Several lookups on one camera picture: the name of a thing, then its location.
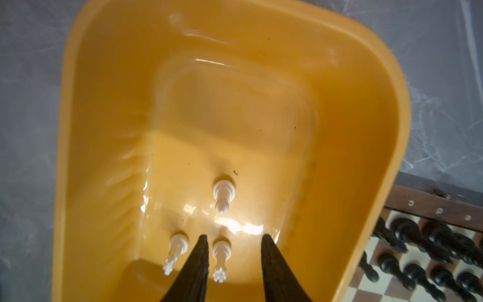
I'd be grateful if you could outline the white king in tray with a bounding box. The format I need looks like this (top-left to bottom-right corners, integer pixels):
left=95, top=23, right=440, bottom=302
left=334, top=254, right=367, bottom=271
left=163, top=234, right=189, bottom=276

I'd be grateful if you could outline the wooden chess board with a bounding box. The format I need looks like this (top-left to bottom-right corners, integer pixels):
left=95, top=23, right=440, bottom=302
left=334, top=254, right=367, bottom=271
left=344, top=172, right=482, bottom=301

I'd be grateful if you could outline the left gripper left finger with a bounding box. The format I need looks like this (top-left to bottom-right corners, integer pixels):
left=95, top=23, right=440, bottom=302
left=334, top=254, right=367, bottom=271
left=161, top=235, right=209, bottom=302

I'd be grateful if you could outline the white bishop in tray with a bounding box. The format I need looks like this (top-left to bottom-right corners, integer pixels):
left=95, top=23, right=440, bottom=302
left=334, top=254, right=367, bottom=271
left=213, top=179, right=236, bottom=215

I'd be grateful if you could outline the yellow plastic tray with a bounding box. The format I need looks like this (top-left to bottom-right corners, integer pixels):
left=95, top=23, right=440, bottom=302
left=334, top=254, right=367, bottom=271
left=52, top=1, right=411, bottom=301

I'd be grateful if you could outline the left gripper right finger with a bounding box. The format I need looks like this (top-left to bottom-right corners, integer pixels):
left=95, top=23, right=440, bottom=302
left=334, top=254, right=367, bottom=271
left=261, top=234, right=311, bottom=301

